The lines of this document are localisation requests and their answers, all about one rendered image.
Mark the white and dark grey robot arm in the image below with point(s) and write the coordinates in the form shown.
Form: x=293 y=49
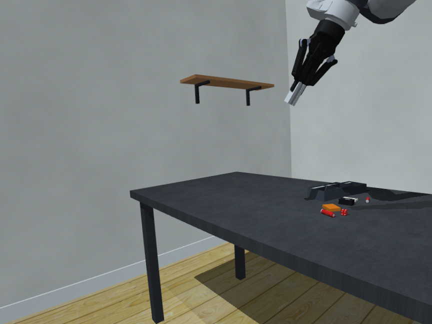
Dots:
x=345 y=12

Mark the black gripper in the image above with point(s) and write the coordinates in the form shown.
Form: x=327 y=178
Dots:
x=322 y=44

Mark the dark grey three-compartment bin rack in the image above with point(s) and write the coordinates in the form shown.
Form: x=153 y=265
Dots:
x=335 y=190

